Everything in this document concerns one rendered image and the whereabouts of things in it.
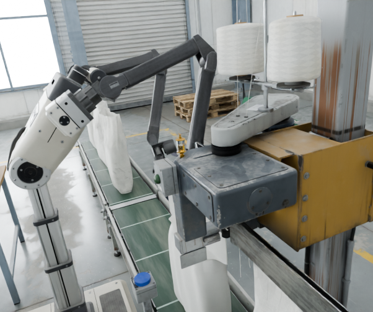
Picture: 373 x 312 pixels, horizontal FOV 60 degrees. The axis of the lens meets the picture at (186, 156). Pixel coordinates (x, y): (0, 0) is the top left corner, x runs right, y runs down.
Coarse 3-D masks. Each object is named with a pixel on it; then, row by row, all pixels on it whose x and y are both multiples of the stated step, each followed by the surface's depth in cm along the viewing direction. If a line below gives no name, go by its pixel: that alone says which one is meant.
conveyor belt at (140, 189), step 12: (84, 144) 445; (96, 156) 394; (96, 168) 355; (132, 168) 345; (108, 180) 322; (108, 192) 296; (132, 192) 292; (144, 192) 290; (108, 204) 292; (132, 204) 278
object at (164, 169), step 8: (160, 160) 95; (168, 160) 94; (160, 168) 89; (168, 168) 90; (176, 168) 91; (160, 176) 91; (168, 176) 90; (176, 176) 91; (160, 184) 93; (168, 184) 91; (176, 184) 92; (160, 192) 95; (168, 192) 92; (176, 192) 93
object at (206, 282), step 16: (176, 224) 156; (224, 240) 121; (176, 256) 149; (208, 256) 131; (224, 256) 124; (176, 272) 154; (192, 272) 134; (208, 272) 130; (224, 272) 132; (176, 288) 162; (192, 288) 138; (208, 288) 132; (224, 288) 134; (192, 304) 141; (208, 304) 133; (224, 304) 137
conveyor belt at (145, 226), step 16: (128, 208) 265; (144, 208) 262; (160, 208) 260; (128, 224) 241; (144, 224) 239; (160, 224) 237; (128, 240) 222; (144, 240) 220; (160, 240) 219; (144, 256) 204; (160, 256) 202; (160, 272) 189; (160, 288) 177; (160, 304) 166; (176, 304) 165; (240, 304) 162
